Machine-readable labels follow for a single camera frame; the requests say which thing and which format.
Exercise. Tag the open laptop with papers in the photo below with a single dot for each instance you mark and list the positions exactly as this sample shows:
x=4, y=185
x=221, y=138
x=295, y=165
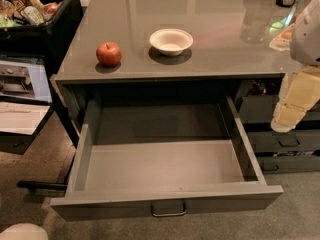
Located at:
x=25, y=101

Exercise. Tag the grey top drawer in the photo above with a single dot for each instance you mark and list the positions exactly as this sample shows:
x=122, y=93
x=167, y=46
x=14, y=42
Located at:
x=130, y=156

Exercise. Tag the glass jar of snacks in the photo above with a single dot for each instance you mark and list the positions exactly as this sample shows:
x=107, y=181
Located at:
x=281, y=41

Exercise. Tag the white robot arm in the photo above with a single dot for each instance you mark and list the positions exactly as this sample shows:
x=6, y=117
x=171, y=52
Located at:
x=305, y=37

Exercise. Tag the white bowl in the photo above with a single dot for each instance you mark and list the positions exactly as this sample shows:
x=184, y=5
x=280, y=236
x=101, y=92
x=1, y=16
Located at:
x=171, y=42

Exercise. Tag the black rod on floor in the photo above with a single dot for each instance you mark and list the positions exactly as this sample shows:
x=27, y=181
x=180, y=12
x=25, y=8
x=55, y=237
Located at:
x=41, y=185

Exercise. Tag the white robot base corner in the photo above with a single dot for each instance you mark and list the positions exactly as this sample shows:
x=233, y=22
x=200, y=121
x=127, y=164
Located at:
x=24, y=231

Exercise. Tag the red apple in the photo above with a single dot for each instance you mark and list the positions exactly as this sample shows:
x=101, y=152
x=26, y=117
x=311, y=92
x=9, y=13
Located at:
x=109, y=54

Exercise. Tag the grey counter cabinet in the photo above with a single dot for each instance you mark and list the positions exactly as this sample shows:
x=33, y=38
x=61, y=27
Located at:
x=156, y=72

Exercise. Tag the black bin of snacks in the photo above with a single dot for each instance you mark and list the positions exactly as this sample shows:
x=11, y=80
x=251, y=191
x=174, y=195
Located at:
x=38, y=27

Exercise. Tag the metal drawer handle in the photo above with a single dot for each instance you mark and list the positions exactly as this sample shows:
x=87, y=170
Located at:
x=168, y=208

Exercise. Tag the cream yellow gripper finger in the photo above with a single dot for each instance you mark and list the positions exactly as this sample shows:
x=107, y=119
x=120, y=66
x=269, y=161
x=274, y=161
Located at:
x=299, y=92

